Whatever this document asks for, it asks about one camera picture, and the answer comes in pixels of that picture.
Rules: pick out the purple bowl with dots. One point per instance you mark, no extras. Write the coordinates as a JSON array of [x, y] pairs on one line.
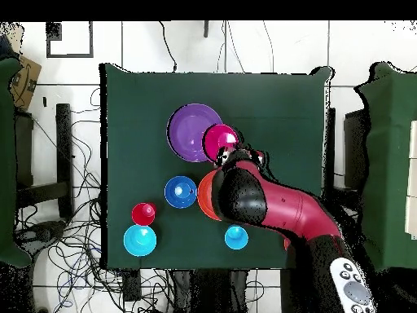
[[185, 133]]

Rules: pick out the dark blue bowl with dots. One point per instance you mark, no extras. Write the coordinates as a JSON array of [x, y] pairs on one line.
[[180, 192]]

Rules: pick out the wide orange bowl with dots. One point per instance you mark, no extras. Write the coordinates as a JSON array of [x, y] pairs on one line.
[[205, 195]]

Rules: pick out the magenta bowl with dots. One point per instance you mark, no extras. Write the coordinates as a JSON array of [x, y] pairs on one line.
[[220, 138]]

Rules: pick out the light blue bowl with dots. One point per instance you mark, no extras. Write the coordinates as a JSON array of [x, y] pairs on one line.
[[140, 240]]

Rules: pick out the black post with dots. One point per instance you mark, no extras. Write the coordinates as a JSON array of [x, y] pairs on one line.
[[206, 29]]

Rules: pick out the black square frame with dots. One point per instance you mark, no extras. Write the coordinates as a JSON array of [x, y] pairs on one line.
[[91, 39]]

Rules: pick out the black metal stand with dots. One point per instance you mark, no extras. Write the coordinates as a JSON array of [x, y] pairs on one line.
[[64, 146], [356, 150]]

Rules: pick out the grey machine base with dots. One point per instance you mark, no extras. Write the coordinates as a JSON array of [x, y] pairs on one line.
[[42, 231]]

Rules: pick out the red cup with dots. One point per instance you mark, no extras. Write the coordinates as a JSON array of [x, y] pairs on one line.
[[143, 214]]

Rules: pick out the black box on floor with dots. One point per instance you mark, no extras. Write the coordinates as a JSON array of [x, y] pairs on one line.
[[132, 285]]

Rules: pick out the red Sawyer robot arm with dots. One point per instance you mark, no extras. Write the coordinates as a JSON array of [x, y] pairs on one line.
[[293, 208]]

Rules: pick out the light blue cup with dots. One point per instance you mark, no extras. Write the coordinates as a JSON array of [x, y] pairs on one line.
[[236, 238]]

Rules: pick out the cardboard box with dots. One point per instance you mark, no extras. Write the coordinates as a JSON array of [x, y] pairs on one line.
[[24, 84]]

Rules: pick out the dark green tablecloth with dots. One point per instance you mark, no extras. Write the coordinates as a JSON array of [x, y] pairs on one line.
[[277, 114]]

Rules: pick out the green cloth side table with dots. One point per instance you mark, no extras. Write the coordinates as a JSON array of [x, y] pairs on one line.
[[387, 163], [6, 163]]

